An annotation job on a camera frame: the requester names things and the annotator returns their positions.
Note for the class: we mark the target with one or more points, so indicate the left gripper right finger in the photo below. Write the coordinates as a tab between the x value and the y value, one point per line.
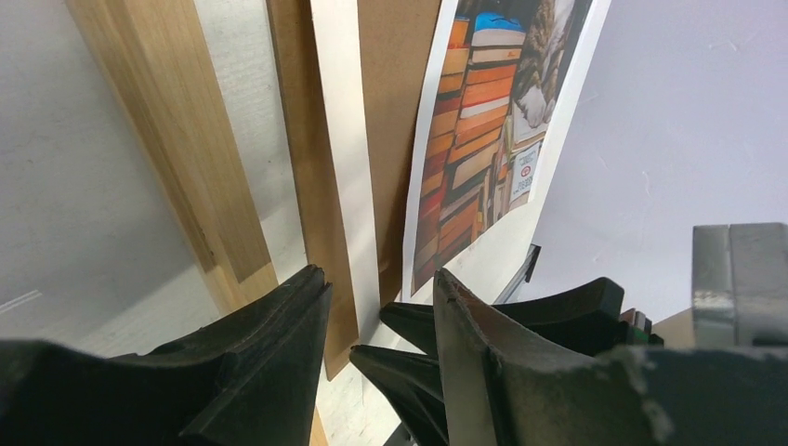
504	384

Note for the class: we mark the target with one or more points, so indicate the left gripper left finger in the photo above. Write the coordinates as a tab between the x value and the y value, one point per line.
249	378

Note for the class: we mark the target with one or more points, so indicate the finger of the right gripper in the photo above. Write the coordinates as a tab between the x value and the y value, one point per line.
584	319
411	383

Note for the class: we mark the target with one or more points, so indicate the book photo print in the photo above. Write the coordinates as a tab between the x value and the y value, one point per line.
501	85

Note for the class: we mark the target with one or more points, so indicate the wooden picture frame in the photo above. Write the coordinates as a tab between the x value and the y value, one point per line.
155	59

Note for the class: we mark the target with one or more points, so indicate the brown backing board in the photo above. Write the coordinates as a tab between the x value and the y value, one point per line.
395	37

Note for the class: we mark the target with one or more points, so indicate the aluminium table edge rail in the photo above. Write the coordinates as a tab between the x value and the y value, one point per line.
523	275

